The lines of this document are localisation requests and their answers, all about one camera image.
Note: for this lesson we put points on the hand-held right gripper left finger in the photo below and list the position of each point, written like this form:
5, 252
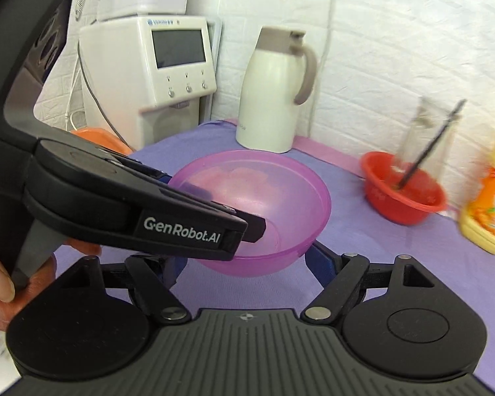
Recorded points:
176, 269

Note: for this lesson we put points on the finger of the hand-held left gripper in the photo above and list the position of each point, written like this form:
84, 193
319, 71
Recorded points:
189, 187
253, 229

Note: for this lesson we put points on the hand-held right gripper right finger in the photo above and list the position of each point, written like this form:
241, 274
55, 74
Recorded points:
319, 266

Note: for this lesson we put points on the translucent pink plastic bowl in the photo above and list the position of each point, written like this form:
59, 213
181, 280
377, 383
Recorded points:
272, 198

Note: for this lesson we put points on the purple floral tablecloth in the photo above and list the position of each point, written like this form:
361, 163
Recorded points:
375, 247

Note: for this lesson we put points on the orange plastic stool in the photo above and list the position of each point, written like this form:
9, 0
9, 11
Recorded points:
95, 137

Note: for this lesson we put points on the red plastic basket bowl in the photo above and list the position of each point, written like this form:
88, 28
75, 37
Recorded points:
379, 202

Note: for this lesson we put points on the white thermos jug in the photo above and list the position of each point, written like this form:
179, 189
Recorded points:
264, 103

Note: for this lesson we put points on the white water dispenser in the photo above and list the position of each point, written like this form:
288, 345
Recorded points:
119, 90

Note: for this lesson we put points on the glass pitcher with straw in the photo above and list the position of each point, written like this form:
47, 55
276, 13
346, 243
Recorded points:
433, 144

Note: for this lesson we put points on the yellow detergent bottle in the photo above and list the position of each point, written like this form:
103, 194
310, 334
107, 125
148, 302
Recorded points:
486, 214

